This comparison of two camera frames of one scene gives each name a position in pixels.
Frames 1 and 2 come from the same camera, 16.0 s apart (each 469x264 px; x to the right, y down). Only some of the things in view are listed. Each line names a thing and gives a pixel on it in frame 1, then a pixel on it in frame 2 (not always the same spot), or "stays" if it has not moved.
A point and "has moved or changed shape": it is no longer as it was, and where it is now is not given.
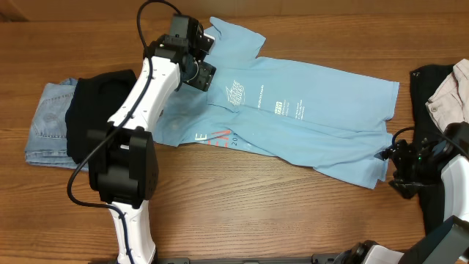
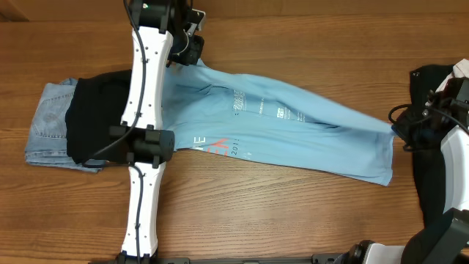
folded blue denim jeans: (47, 141) stays
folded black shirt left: (94, 100) stays
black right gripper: (399, 161) -> (409, 127)
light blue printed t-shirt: (286, 112) has moved or changed shape
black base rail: (325, 259) stays
